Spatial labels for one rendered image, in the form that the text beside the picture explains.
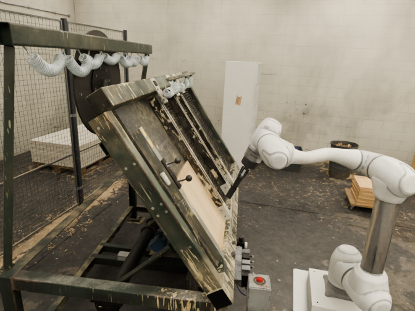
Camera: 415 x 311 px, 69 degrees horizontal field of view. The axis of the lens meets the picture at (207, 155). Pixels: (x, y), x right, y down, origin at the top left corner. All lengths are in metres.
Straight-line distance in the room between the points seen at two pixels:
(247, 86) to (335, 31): 2.30
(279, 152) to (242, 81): 4.52
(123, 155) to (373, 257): 1.27
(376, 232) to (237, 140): 4.48
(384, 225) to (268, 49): 5.79
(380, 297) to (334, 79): 5.74
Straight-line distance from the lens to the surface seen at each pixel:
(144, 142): 1.75
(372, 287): 1.72
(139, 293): 1.94
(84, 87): 2.37
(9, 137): 1.85
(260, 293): 1.81
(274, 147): 1.22
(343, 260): 1.86
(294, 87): 7.01
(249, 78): 5.65
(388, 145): 7.49
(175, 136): 2.21
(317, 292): 1.98
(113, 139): 1.53
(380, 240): 1.63
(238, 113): 5.74
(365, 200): 5.04
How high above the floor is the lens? 2.08
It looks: 18 degrees down
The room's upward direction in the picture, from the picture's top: 3 degrees clockwise
